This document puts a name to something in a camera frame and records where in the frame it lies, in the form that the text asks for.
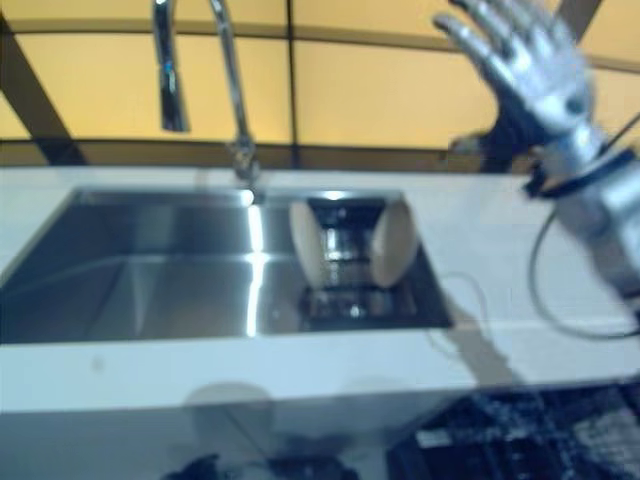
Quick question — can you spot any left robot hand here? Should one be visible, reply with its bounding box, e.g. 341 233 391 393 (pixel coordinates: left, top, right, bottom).
164 452 221 480

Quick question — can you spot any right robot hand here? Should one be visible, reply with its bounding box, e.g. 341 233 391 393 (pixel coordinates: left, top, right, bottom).
432 0 609 174

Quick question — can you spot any cream ceramic plate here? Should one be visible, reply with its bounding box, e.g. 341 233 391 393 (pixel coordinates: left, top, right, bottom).
371 201 417 291
288 199 330 290

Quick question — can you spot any wide white cabinet door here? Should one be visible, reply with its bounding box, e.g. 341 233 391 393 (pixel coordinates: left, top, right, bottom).
0 399 244 480

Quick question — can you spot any narrow white cabinet door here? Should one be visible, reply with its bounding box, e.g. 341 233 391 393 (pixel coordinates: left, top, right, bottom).
239 393 419 480

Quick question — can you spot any stainless steel sink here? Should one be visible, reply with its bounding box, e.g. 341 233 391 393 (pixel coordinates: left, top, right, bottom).
0 186 455 347

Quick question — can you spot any black dish drying rack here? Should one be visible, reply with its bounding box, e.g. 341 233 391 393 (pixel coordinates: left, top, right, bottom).
297 196 427 329

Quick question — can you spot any chrome gooseneck faucet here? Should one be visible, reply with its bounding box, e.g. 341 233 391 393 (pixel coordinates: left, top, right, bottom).
151 0 262 187

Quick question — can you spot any dark window frame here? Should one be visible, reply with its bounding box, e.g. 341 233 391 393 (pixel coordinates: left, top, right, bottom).
0 0 640 176

